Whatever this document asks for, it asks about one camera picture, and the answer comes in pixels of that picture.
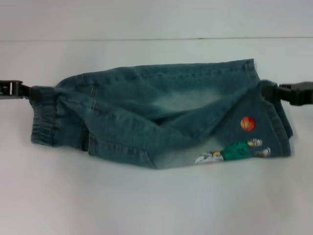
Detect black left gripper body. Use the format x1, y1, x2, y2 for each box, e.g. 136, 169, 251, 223
0, 79, 24, 100

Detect blue denim shorts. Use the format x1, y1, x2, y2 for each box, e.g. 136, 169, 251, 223
29, 57, 294, 170

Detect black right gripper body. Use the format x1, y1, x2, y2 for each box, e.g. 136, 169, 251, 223
278, 82, 313, 106

